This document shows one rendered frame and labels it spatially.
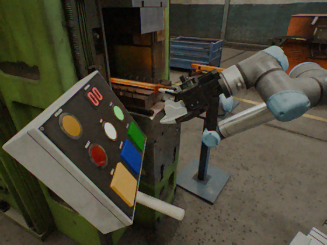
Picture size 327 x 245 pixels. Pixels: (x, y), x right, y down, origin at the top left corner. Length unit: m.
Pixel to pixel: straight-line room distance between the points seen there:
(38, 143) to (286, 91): 0.49
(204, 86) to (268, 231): 1.38
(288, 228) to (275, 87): 1.44
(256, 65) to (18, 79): 0.86
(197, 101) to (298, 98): 0.23
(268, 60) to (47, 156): 0.52
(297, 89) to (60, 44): 0.69
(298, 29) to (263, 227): 3.31
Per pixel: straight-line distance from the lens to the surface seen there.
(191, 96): 0.55
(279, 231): 1.80
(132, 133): 0.62
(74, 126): 0.44
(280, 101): 0.51
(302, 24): 4.26
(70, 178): 0.42
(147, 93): 1.02
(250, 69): 0.57
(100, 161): 0.46
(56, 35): 0.78
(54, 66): 0.79
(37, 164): 0.43
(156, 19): 1.01
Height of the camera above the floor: 1.37
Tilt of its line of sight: 30 degrees down
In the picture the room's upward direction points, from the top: straight up
